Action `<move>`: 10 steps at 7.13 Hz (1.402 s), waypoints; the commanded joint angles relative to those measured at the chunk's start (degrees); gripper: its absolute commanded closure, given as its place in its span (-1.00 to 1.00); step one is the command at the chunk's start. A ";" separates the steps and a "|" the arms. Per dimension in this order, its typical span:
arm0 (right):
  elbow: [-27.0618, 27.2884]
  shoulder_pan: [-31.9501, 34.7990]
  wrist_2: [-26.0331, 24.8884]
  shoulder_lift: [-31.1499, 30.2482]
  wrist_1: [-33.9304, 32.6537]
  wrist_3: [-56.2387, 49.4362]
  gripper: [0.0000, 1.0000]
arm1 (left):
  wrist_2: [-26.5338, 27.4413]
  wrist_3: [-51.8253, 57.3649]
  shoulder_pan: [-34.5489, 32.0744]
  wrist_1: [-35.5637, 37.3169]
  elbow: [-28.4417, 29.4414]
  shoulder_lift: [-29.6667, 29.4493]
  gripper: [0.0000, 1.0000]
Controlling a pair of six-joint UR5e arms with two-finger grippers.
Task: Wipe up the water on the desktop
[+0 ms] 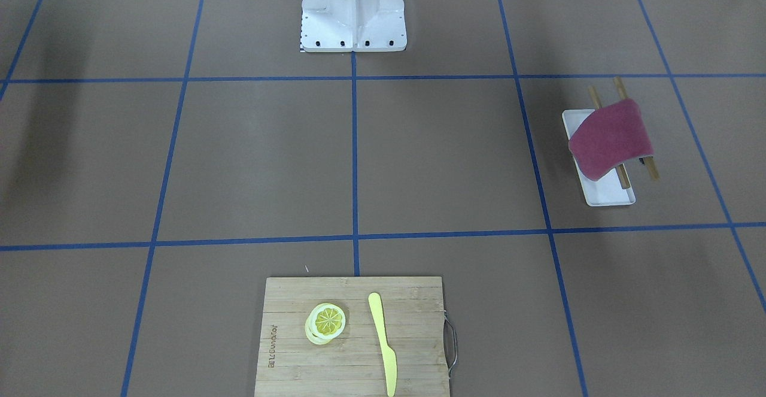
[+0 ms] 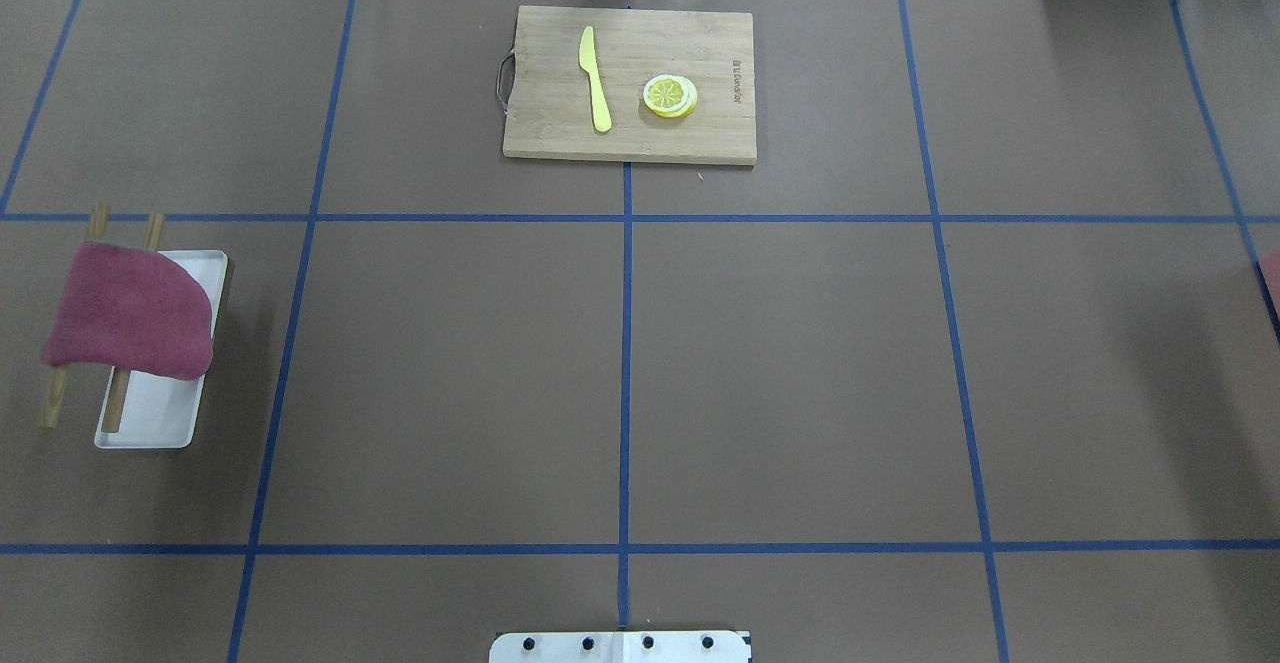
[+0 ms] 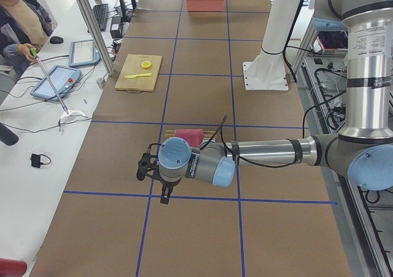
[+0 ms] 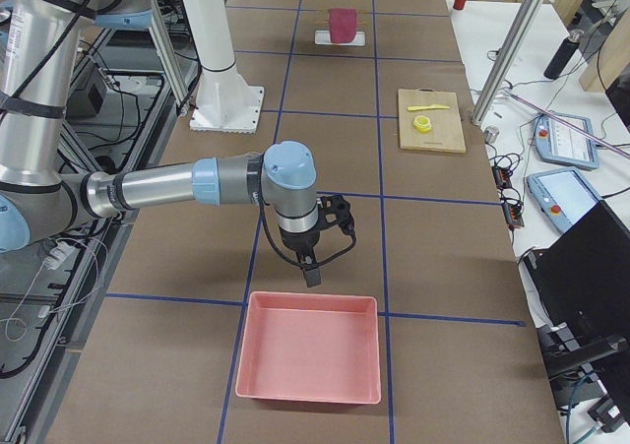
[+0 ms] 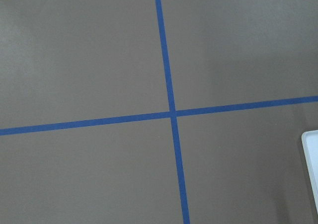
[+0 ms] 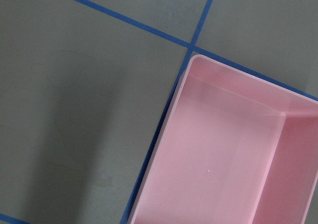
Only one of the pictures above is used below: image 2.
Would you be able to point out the pink plastic bin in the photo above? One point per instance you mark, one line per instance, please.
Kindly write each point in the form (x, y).
(1268, 267)

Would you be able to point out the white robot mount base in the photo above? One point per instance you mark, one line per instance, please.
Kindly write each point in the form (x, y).
(623, 646)

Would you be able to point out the pink cleaning cloth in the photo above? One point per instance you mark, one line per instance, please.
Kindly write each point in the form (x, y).
(133, 309)

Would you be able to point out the yellow plastic knife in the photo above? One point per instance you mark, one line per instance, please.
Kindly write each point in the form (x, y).
(601, 117)

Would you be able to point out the bamboo cutting board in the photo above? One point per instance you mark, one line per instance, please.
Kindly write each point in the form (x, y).
(548, 109)

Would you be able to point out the white rectangular tray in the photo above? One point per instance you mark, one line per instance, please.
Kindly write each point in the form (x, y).
(162, 413)

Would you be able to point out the yellow lemon slices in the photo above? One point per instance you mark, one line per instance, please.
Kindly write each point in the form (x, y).
(670, 96)

